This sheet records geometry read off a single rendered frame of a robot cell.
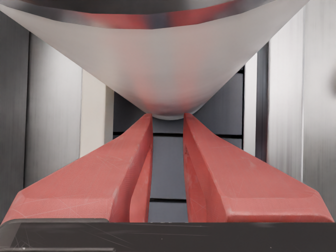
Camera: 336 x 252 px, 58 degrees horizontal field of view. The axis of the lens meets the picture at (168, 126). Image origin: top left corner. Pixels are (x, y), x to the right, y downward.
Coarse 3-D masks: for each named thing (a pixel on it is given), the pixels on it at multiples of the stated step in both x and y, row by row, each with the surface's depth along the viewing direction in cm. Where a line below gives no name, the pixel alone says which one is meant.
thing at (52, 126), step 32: (320, 0) 23; (320, 32) 23; (32, 64) 23; (64, 64) 23; (320, 64) 23; (32, 96) 23; (64, 96) 23; (320, 96) 23; (32, 128) 23; (64, 128) 23; (320, 128) 23; (32, 160) 23; (64, 160) 23; (320, 160) 22; (320, 192) 22
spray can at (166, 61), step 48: (0, 0) 2; (48, 0) 2; (96, 0) 2; (144, 0) 2; (192, 0) 2; (240, 0) 2; (288, 0) 2; (96, 48) 3; (144, 48) 3; (192, 48) 3; (240, 48) 4; (144, 96) 7; (192, 96) 7
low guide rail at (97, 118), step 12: (84, 72) 14; (84, 84) 14; (96, 84) 14; (84, 96) 14; (96, 96) 14; (108, 96) 15; (84, 108) 14; (96, 108) 14; (108, 108) 15; (84, 120) 14; (96, 120) 14; (108, 120) 15; (84, 132) 14; (96, 132) 14; (108, 132) 15; (84, 144) 14; (96, 144) 14
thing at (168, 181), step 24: (120, 96) 18; (216, 96) 18; (240, 96) 18; (120, 120) 18; (216, 120) 18; (240, 120) 18; (168, 144) 18; (240, 144) 18; (168, 168) 18; (168, 192) 18; (168, 216) 18
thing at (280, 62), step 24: (288, 24) 10; (264, 48) 10; (288, 48) 10; (264, 72) 10; (288, 72) 10; (264, 96) 10; (288, 96) 10; (264, 120) 10; (288, 120) 10; (264, 144) 10; (288, 144) 10; (288, 168) 9
